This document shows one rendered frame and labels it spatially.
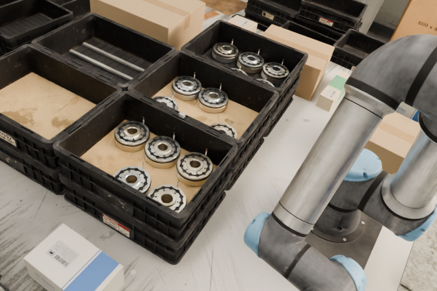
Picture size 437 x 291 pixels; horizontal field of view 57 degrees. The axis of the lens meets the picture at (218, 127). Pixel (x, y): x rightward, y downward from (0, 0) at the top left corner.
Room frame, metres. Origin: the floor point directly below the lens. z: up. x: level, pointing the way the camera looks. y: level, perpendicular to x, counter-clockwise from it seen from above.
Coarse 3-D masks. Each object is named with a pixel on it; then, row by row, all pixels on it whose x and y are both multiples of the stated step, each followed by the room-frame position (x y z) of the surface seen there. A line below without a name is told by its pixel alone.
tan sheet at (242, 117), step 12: (168, 84) 1.13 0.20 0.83; (168, 96) 1.07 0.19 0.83; (180, 108) 1.01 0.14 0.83; (192, 108) 1.03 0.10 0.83; (228, 108) 1.06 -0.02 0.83; (240, 108) 1.07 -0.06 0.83; (204, 120) 0.98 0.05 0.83; (216, 120) 0.99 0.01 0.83; (228, 120) 1.00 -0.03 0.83; (240, 120) 1.01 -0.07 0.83; (252, 120) 1.02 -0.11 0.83; (240, 132) 0.95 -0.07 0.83
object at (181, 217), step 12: (120, 96) 0.90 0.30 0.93; (132, 96) 0.91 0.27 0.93; (156, 108) 0.88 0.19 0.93; (84, 120) 0.78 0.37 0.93; (180, 120) 0.85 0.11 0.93; (72, 132) 0.73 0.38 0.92; (204, 132) 0.82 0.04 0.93; (60, 144) 0.68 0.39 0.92; (228, 144) 0.79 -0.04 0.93; (60, 156) 0.65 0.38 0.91; (72, 156) 0.64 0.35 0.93; (228, 156) 0.74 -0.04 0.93; (84, 168) 0.62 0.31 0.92; (96, 168) 0.62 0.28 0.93; (216, 168) 0.69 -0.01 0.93; (108, 180) 0.59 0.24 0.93; (216, 180) 0.67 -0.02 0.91; (132, 192) 0.57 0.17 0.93; (204, 192) 0.61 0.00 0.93; (144, 204) 0.55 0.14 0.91; (156, 204) 0.55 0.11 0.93; (192, 204) 0.57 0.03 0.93; (168, 216) 0.53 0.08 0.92; (180, 216) 0.53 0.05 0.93
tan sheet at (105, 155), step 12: (96, 144) 0.79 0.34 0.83; (108, 144) 0.80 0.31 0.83; (84, 156) 0.74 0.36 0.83; (96, 156) 0.74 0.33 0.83; (108, 156) 0.75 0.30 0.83; (120, 156) 0.76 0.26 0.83; (132, 156) 0.77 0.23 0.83; (180, 156) 0.80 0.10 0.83; (108, 168) 0.71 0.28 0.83; (120, 168) 0.72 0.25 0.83; (144, 168) 0.73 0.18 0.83; (156, 168) 0.74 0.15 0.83; (168, 168) 0.75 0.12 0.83; (156, 180) 0.70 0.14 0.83; (168, 180) 0.71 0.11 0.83; (192, 192) 0.68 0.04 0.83
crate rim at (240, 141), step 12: (168, 60) 1.14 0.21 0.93; (204, 60) 1.17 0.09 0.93; (228, 72) 1.13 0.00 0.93; (132, 84) 0.97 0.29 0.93; (252, 84) 1.09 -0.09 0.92; (144, 96) 0.93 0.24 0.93; (276, 96) 1.05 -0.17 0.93; (168, 108) 0.89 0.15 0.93; (264, 108) 0.97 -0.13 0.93; (192, 120) 0.86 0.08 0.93; (216, 132) 0.83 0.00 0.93; (252, 132) 0.88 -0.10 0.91; (240, 144) 0.80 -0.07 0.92
